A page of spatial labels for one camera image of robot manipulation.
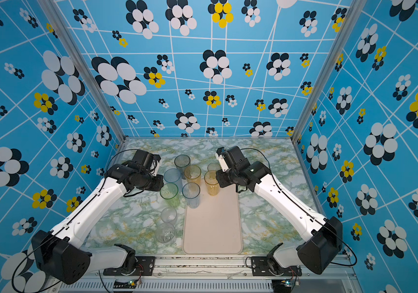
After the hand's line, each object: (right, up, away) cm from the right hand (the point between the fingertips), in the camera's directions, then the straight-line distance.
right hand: (221, 175), depth 78 cm
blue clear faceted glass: (-14, -8, +6) cm, 17 cm away
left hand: (-26, -3, +2) cm, 26 cm away
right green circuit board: (+23, -42, -8) cm, 48 cm away
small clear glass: (-25, -20, +9) cm, 33 cm away
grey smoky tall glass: (-20, +6, +12) cm, 24 cm away
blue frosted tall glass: (-24, -2, +14) cm, 28 cm away
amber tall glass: (-14, -1, +15) cm, 21 cm away
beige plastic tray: (-3, -26, +9) cm, 27 cm away
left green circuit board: (-38, -42, -6) cm, 58 cm away
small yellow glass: (-3, +3, +21) cm, 21 cm away
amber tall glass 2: (-4, -5, +8) cm, 10 cm away
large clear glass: (-25, -27, +5) cm, 37 cm away
